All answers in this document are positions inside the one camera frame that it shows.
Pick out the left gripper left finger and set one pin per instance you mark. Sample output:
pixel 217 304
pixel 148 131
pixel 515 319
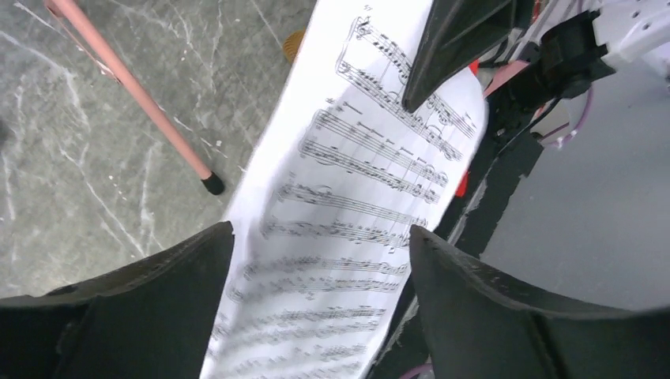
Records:
pixel 149 319

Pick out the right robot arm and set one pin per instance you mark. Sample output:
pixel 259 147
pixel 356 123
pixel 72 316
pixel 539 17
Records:
pixel 572 55

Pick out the pink music stand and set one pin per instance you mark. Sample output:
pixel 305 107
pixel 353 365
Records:
pixel 113 66

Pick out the white sheet music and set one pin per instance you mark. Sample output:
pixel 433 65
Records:
pixel 322 216

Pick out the gold toy microphone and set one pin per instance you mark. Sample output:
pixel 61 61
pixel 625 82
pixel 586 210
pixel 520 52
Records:
pixel 292 45

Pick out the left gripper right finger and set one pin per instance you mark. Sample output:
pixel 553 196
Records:
pixel 479 322

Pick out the red sheet music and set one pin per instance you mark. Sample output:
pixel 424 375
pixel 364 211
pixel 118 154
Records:
pixel 461 190

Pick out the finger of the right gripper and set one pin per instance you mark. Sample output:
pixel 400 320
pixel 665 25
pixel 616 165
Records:
pixel 456 34

